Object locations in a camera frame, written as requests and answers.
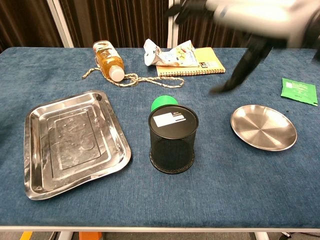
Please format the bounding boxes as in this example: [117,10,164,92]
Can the braided beige rope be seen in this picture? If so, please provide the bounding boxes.
[81,66,185,89]

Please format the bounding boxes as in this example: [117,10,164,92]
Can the tea bottle with label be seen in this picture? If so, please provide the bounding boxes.
[92,40,126,83]

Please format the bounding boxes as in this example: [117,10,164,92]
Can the crumpled white snack bag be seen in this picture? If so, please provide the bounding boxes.
[143,38,201,68]

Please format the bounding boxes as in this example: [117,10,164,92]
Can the round steel plate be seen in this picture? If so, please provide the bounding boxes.
[230,104,298,152]

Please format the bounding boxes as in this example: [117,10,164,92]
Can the black cylindrical can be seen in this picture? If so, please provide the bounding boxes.
[147,104,200,174]

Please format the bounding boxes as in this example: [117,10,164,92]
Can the green ball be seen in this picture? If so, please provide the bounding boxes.
[150,95,179,113]

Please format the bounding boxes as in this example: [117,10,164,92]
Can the white frame post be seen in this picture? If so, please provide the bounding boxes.
[166,0,181,49]
[46,0,75,48]

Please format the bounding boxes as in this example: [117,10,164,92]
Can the rectangular steel tray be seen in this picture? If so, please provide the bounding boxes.
[23,90,133,201]

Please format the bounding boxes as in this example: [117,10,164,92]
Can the dark brown curtain panel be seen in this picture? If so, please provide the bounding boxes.
[0,0,63,53]
[58,0,171,49]
[177,0,251,49]

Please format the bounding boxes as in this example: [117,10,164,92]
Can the tan spiral notebook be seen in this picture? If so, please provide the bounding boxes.
[156,46,227,78]

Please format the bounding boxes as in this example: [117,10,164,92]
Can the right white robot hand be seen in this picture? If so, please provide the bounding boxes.
[166,0,308,95]

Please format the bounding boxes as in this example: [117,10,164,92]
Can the blue table cloth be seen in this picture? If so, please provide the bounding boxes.
[0,46,320,229]

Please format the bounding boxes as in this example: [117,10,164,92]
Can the small orange object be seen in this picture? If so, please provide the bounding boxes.
[79,231,103,240]

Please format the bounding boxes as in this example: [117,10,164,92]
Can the green sachet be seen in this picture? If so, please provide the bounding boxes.
[280,77,319,107]

